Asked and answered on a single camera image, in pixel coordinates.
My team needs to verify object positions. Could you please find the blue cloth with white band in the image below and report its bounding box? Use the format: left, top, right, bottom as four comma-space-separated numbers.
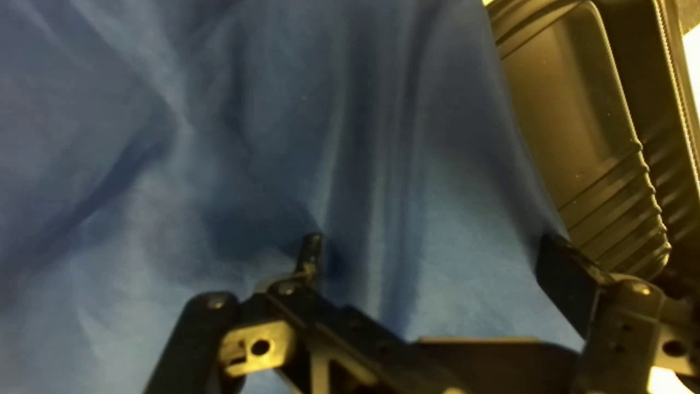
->
0, 0, 586, 394

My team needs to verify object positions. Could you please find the black ribbed grill tray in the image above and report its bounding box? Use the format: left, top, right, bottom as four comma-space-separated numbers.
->
483, 0, 700, 285

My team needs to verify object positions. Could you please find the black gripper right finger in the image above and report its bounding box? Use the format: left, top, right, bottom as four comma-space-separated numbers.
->
536, 232, 700, 394

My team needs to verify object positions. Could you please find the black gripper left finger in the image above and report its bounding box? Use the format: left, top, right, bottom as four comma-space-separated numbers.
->
143, 229, 345, 394

